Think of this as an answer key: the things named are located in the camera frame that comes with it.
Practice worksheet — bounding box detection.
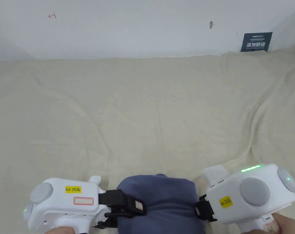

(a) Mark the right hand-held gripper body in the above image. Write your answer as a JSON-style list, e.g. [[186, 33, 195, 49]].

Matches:
[[198, 163, 295, 234]]

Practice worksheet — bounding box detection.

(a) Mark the person's left hand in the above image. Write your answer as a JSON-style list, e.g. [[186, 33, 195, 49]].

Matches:
[[43, 226, 90, 234]]

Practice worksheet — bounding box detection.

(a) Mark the dark blue garment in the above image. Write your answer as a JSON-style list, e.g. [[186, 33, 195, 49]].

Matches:
[[116, 173, 207, 234]]

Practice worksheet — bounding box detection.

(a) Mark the bed with beige sheet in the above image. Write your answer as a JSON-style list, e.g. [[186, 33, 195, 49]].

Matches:
[[0, 47, 295, 234]]

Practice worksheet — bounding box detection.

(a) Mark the person's right hand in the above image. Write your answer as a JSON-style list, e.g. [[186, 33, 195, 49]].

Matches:
[[242, 213, 295, 234]]

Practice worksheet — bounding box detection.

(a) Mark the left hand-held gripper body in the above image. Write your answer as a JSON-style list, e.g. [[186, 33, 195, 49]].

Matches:
[[23, 175, 126, 231]]

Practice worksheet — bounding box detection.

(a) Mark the dark sign card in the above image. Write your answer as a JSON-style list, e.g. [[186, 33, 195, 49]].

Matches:
[[240, 32, 273, 53]]

